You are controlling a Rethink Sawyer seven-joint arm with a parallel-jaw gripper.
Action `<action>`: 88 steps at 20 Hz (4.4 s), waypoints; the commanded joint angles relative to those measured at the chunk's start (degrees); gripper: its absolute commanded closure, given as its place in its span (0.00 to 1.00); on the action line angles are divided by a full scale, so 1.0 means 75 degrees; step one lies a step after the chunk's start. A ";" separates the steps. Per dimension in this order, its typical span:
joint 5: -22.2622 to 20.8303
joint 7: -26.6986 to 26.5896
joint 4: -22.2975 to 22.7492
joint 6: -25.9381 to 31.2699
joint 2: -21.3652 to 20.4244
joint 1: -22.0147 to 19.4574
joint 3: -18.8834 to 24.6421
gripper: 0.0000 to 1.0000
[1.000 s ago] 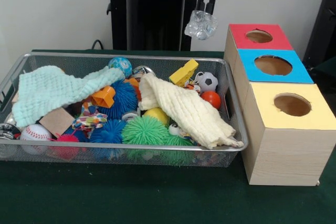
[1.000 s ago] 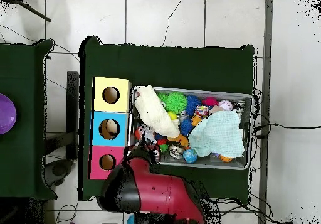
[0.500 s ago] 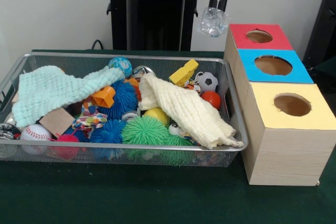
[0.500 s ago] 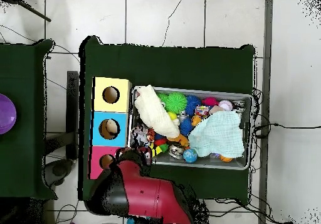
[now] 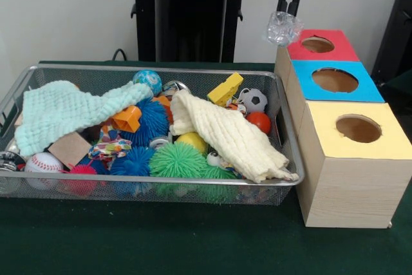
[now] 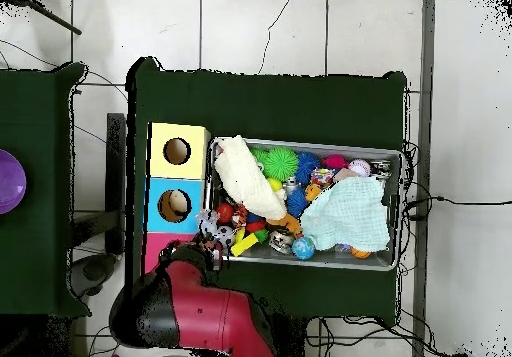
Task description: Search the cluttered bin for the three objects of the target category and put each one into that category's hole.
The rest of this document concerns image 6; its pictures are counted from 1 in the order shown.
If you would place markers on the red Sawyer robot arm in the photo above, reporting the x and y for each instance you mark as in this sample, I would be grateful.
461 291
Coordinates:
216 313

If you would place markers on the wooden box with three holes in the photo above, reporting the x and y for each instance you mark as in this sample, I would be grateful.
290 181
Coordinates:
188 169

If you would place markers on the yellow toy block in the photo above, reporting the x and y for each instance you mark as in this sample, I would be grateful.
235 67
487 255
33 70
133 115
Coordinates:
244 245

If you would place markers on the orange-red smooth ball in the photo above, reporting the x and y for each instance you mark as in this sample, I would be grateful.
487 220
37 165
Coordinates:
225 212

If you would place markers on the cream knitted cloth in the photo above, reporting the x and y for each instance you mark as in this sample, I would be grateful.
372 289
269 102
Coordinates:
244 181

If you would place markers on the yellow smooth ball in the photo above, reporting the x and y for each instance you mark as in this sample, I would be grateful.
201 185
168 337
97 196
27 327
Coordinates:
275 184

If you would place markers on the blue spiky rubber ball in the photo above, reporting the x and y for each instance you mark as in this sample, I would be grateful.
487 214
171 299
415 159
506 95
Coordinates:
308 167
296 203

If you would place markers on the green spiky rubber ball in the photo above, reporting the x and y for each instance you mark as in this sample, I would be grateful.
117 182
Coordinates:
280 164

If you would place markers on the grey rounded stand foot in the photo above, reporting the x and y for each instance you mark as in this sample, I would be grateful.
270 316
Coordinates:
94 271

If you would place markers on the mint knitted cloth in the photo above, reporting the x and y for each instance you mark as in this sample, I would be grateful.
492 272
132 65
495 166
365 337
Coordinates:
348 217

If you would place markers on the dark green table cloth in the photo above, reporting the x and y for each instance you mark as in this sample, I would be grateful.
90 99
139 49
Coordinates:
260 105
36 113

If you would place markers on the white baseball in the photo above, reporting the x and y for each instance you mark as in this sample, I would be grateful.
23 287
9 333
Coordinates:
360 168

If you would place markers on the purple bowl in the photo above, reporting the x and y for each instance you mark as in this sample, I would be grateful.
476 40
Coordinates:
10 181

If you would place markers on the dark thin rod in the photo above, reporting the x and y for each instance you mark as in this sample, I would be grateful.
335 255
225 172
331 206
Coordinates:
60 21

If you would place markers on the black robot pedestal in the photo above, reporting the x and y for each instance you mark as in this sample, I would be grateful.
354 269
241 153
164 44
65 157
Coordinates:
288 337

